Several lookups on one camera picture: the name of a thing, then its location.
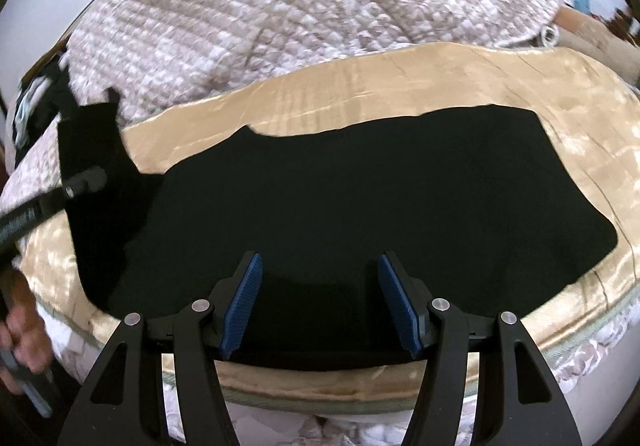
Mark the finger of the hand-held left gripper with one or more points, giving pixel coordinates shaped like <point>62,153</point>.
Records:
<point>87,181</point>

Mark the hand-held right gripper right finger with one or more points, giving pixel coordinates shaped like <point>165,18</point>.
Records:
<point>400,306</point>

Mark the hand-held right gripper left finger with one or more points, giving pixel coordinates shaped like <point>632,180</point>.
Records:
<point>242,306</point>

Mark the black pants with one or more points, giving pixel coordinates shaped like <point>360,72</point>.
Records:
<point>350,186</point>

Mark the person's left hand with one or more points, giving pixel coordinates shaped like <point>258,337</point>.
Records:
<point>25,331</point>

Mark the grey patterned quilted blanket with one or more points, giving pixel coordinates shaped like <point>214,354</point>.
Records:
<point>250,0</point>

